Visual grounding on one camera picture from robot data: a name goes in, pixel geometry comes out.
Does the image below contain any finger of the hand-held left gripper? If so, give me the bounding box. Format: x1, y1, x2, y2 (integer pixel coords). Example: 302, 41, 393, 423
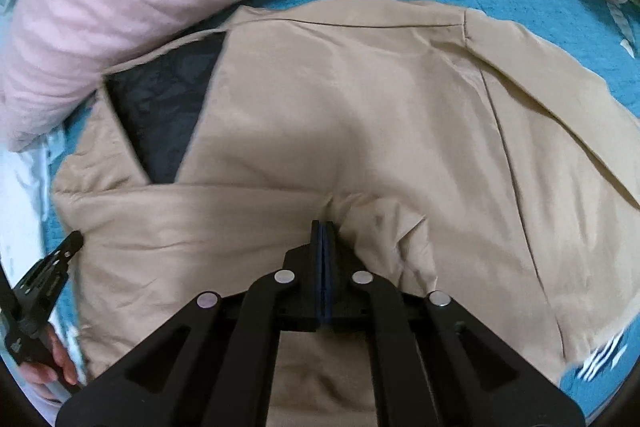
11, 230, 84, 315

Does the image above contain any beige jacket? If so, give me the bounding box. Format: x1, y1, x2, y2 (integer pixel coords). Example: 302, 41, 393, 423
50, 2, 640, 427

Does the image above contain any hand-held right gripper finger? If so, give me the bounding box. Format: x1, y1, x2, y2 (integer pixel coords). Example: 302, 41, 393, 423
324, 222, 587, 427
55, 220, 325, 427

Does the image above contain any white bed sheet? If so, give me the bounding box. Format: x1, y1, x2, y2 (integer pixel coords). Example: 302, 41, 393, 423
0, 139, 53, 268

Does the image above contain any pink embroidered quilt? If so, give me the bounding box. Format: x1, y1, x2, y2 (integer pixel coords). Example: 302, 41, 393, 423
0, 0, 633, 152

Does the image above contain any person's left hand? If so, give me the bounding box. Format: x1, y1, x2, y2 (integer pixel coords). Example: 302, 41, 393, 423
19, 329, 82, 404

